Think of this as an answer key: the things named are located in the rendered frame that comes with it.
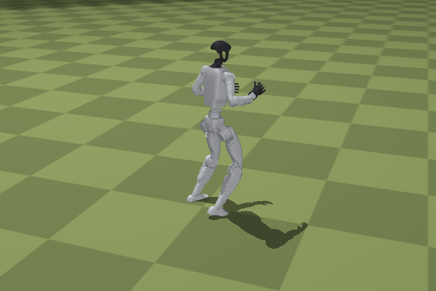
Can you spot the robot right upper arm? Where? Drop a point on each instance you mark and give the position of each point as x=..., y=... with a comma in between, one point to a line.
x=228, y=78

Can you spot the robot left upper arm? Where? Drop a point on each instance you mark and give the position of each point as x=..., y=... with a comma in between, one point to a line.
x=199, y=81

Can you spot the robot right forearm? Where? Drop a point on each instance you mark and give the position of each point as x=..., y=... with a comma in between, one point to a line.
x=242, y=100

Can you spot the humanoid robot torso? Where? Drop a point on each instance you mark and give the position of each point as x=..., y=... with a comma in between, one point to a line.
x=215, y=96

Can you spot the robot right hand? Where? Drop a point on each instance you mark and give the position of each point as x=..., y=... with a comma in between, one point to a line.
x=257, y=89

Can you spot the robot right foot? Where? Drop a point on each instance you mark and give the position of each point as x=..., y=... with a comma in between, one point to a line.
x=213, y=211

